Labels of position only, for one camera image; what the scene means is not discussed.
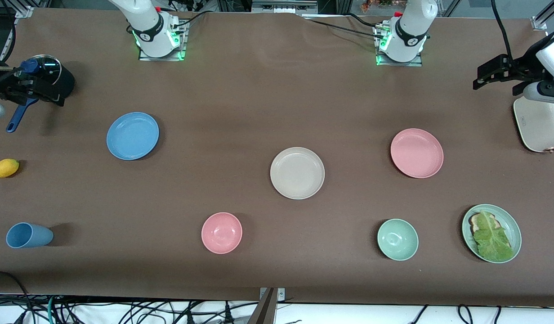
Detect pink bowl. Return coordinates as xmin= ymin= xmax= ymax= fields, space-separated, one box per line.
xmin=201 ymin=212 xmax=243 ymax=255

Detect aluminium frame profile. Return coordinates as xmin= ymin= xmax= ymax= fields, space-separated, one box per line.
xmin=531 ymin=0 xmax=554 ymax=31

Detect toasted bread slice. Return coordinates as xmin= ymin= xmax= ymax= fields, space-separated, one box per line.
xmin=469 ymin=212 xmax=501 ymax=235

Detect black arm base cable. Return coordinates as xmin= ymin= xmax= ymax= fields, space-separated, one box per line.
xmin=347 ymin=13 xmax=382 ymax=30
xmin=304 ymin=17 xmax=382 ymax=40
xmin=171 ymin=9 xmax=214 ymax=30

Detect blue plate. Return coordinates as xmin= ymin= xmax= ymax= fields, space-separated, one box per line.
xmin=106 ymin=112 xmax=160 ymax=161

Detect green ribbed plate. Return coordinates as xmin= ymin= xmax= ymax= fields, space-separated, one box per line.
xmin=461 ymin=204 xmax=522 ymax=264

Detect beige plate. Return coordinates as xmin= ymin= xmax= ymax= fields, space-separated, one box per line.
xmin=270 ymin=147 xmax=326 ymax=200

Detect green lettuce leaf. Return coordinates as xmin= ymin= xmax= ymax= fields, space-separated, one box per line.
xmin=473 ymin=210 xmax=515 ymax=262

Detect grey metal bracket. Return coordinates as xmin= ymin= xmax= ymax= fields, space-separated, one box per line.
xmin=259 ymin=287 xmax=286 ymax=301

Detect dark pot with blue handle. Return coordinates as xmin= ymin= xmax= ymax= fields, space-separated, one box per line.
xmin=6 ymin=54 xmax=76 ymax=134

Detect mint green bowl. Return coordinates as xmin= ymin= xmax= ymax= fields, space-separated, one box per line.
xmin=377 ymin=218 xmax=419 ymax=261

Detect blue cup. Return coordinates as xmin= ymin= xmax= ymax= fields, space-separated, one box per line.
xmin=6 ymin=222 xmax=54 ymax=249

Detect pink plate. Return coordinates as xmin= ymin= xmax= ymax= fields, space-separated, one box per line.
xmin=390 ymin=128 xmax=444 ymax=179

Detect dark metal pole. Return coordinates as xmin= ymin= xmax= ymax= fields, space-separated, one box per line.
xmin=246 ymin=288 xmax=278 ymax=324

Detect yellow lemon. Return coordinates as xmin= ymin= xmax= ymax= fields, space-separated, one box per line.
xmin=0 ymin=158 xmax=20 ymax=178

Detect grey power strip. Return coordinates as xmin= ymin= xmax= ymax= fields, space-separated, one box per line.
xmin=251 ymin=0 xmax=318 ymax=14

